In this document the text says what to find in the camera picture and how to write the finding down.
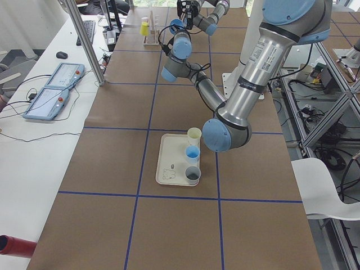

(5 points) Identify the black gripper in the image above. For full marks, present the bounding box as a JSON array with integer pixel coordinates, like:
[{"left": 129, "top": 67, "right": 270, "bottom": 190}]
[{"left": 177, "top": 0, "right": 201, "bottom": 30}]

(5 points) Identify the blue cup front row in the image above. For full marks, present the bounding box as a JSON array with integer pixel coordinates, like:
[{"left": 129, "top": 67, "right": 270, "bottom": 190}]
[{"left": 169, "top": 19, "right": 184, "bottom": 35}]

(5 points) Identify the blue cup row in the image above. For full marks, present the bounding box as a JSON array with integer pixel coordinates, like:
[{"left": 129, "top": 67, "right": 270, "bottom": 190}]
[
  {"left": 169, "top": 19, "right": 184, "bottom": 35},
  {"left": 185, "top": 145, "right": 200, "bottom": 164}
]

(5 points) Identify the yellow plastic cup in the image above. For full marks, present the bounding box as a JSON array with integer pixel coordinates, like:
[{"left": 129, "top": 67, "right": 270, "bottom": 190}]
[{"left": 139, "top": 21, "right": 149, "bottom": 37}]

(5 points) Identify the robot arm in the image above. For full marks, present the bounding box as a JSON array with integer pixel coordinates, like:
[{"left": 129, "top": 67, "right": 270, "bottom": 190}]
[
  {"left": 161, "top": 1, "right": 332, "bottom": 152},
  {"left": 177, "top": 0, "right": 230, "bottom": 36}
]

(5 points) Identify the cream plastic cup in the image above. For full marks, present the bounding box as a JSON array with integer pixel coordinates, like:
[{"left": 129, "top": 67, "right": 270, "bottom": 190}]
[{"left": 187, "top": 127, "right": 202, "bottom": 146}]

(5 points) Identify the blue cup back row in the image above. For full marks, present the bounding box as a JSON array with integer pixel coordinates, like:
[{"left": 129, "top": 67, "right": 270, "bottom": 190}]
[{"left": 185, "top": 145, "right": 200, "bottom": 164}]

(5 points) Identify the grey plastic cup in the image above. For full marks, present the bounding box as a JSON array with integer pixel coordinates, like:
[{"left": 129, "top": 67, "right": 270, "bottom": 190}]
[{"left": 185, "top": 166, "right": 201, "bottom": 186}]

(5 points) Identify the black keyboard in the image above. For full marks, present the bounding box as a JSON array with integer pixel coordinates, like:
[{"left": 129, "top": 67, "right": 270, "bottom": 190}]
[{"left": 83, "top": 20, "right": 96, "bottom": 44}]

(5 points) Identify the black computer mouse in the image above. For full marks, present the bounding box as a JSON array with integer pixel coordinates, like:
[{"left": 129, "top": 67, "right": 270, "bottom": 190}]
[{"left": 56, "top": 51, "right": 68, "bottom": 59}]

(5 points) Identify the upper teach pendant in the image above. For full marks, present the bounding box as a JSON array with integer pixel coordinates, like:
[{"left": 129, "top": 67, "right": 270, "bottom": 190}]
[{"left": 45, "top": 62, "right": 85, "bottom": 88}]

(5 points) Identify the teach pendant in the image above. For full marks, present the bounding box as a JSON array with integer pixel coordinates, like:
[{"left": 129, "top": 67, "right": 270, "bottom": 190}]
[
  {"left": 22, "top": 87, "right": 69, "bottom": 121},
  {"left": 45, "top": 62, "right": 85, "bottom": 88}
]

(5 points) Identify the cream plastic tray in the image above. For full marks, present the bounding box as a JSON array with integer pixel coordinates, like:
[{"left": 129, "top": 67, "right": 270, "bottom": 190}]
[{"left": 155, "top": 134, "right": 200, "bottom": 186}]

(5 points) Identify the lower teach pendant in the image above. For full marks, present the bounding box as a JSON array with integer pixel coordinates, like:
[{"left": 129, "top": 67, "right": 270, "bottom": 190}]
[{"left": 22, "top": 87, "right": 69, "bottom": 121}]

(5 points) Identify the white plastic chair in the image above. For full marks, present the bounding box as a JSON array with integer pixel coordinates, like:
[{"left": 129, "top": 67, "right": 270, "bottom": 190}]
[{"left": 291, "top": 157, "right": 359, "bottom": 221}]

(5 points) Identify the red cylinder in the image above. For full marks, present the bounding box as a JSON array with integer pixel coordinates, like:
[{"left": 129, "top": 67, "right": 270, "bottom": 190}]
[{"left": 1, "top": 235, "right": 37, "bottom": 258}]

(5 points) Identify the white wire cup rack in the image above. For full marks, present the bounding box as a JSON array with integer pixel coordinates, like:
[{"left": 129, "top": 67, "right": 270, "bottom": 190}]
[{"left": 141, "top": 10, "right": 160, "bottom": 46}]

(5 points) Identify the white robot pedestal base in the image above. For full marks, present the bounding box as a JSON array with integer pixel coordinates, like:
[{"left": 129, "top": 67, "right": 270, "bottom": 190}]
[{"left": 221, "top": 72, "right": 265, "bottom": 101}]

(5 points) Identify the aluminium frame post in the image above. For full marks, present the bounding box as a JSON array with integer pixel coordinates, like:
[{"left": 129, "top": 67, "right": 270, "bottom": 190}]
[{"left": 64, "top": 0, "right": 105, "bottom": 86}]

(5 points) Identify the aluminium frame shelf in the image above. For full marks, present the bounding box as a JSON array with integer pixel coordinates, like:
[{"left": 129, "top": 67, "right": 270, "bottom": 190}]
[{"left": 278, "top": 42, "right": 360, "bottom": 270}]

